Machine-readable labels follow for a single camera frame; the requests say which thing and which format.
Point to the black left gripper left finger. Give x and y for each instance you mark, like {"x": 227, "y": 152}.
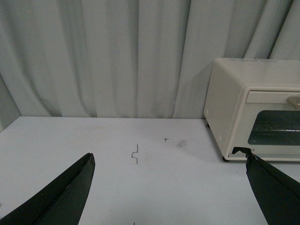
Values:
{"x": 61, "y": 202}

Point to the cream toaster oven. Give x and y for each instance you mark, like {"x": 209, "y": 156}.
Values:
{"x": 230, "y": 82}

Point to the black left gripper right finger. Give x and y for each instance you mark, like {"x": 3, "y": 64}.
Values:
{"x": 277, "y": 194}

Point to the oven door with handle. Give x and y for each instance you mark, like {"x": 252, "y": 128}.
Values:
{"x": 269, "y": 125}

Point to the grey curtain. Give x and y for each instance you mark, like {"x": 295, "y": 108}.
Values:
{"x": 130, "y": 58}

